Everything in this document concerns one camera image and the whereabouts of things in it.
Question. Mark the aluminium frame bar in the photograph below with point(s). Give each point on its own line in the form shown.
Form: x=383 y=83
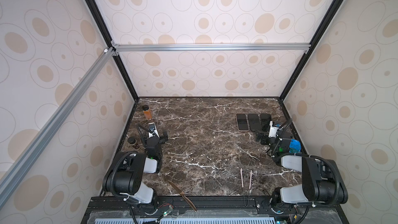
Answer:
x=30 y=155
x=212 y=47

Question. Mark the orange bottle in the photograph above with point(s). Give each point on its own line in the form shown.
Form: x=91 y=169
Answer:
x=147 y=112

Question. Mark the aluminium frame bar left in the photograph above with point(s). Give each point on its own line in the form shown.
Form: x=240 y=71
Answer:
x=30 y=155

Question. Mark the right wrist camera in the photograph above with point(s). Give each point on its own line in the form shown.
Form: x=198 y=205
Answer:
x=273 y=129

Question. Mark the wooden-handled knife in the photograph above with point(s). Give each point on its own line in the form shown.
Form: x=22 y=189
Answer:
x=182 y=194

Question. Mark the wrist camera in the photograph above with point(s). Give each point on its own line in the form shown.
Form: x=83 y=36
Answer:
x=273 y=129
x=152 y=130

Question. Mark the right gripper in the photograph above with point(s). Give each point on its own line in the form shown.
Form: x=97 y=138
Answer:
x=261 y=136

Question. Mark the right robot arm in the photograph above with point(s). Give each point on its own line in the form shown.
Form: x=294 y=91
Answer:
x=322 y=183

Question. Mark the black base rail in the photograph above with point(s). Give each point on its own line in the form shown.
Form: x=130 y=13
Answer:
x=210 y=210

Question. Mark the dark jar with lid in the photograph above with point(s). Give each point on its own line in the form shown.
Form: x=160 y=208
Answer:
x=133 y=142

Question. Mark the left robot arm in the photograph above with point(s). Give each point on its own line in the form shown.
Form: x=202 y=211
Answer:
x=124 y=178

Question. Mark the pink phone case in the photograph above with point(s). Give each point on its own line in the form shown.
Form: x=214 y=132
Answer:
x=242 y=122

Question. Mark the aluminium frame bar back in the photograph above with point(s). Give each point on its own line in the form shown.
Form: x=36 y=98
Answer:
x=212 y=47

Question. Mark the right pink chopstick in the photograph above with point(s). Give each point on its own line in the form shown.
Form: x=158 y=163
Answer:
x=250 y=181

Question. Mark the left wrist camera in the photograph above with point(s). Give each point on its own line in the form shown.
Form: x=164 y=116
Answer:
x=152 y=130

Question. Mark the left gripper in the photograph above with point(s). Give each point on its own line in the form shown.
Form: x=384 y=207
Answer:
x=161 y=140

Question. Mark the blue round lid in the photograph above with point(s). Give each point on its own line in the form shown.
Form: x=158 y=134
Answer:
x=294 y=146

